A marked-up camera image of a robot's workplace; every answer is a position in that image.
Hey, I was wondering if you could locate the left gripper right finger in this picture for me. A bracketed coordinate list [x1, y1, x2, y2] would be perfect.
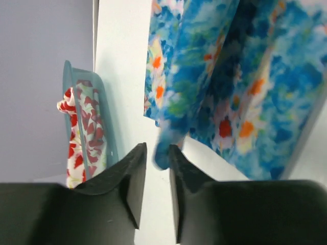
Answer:
[169, 145, 326, 244]

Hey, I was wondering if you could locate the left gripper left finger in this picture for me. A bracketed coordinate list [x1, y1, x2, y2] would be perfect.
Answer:
[1, 143, 147, 244]

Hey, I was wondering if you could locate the blue floral skirt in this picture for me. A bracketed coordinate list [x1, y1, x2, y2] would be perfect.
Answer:
[144, 1, 326, 180]

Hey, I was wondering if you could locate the teal plastic bin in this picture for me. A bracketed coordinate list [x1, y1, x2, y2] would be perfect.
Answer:
[62, 60, 119, 169]

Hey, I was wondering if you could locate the red poppy white skirt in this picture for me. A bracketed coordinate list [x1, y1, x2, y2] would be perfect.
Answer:
[57, 80, 107, 189]

